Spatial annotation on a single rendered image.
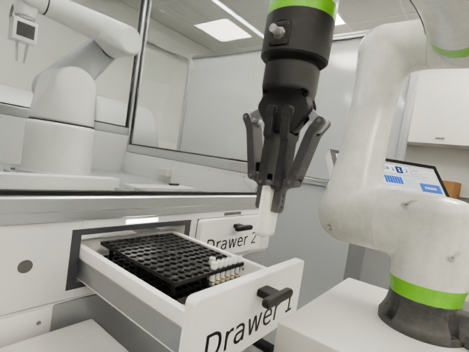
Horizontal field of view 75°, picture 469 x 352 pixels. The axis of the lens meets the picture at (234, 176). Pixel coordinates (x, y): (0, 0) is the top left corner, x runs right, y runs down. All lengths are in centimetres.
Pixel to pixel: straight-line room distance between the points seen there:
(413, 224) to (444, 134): 313
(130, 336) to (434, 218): 66
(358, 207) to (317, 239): 161
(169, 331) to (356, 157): 50
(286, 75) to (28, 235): 47
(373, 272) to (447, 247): 84
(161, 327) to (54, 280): 25
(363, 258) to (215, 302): 106
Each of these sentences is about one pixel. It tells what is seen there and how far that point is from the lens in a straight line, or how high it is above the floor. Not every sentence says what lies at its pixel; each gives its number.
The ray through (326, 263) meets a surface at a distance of 227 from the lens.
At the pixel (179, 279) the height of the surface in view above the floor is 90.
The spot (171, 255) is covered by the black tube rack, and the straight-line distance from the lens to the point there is 61.
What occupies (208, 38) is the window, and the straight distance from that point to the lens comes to 83.
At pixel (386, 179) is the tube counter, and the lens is 142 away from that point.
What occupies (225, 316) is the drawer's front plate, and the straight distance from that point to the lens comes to 45.
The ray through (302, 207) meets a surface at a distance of 230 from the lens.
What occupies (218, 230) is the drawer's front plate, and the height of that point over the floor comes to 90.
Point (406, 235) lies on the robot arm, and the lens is 65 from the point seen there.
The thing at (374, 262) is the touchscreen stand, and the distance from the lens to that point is 145.
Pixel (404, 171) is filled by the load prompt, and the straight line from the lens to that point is 151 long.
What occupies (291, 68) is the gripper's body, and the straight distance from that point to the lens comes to 41.
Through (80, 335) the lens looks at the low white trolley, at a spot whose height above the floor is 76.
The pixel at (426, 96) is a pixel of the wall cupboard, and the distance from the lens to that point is 384.
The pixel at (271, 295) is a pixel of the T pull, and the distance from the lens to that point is 48.
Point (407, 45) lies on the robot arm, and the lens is 82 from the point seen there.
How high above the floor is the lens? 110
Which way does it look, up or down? 3 degrees down
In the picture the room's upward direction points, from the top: 8 degrees clockwise
